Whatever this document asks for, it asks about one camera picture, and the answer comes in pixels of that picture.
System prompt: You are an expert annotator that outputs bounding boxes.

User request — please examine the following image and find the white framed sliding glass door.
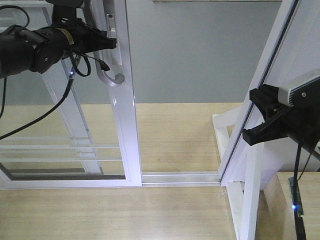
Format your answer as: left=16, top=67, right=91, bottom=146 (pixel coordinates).
left=0, top=0, right=142, bottom=190

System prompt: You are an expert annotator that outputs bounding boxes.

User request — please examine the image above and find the white triangular support bracket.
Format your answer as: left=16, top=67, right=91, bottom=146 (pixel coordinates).
left=212, top=106, right=265, bottom=240

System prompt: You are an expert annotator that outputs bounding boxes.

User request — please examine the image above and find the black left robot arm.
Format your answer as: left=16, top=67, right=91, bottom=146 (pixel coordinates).
left=0, top=0, right=117, bottom=78

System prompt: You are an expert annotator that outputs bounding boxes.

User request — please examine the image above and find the green circuit board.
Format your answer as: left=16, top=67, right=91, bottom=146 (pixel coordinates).
left=288, top=176, right=304, bottom=217

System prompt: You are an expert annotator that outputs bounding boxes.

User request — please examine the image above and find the grey door handle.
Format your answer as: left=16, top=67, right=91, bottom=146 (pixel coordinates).
left=82, top=0, right=125, bottom=87

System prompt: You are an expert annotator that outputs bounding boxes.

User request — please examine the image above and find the aluminium bottom door track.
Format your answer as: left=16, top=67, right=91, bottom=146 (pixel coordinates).
left=142, top=171, right=221, bottom=187

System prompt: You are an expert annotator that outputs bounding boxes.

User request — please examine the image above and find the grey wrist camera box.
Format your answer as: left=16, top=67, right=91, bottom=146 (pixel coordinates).
left=277, top=68, right=320, bottom=108

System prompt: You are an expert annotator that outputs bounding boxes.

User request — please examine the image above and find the wooden box step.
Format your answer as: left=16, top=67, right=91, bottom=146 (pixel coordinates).
left=257, top=171, right=320, bottom=240

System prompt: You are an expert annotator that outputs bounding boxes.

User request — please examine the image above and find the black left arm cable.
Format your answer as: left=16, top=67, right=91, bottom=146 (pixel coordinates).
left=0, top=4, right=111, bottom=141

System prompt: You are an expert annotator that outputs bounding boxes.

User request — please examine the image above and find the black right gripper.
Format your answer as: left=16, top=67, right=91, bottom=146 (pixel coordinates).
left=242, top=84, right=320, bottom=160

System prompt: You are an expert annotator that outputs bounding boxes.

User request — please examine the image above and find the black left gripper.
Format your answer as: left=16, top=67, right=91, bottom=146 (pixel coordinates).
left=37, top=18, right=117, bottom=74

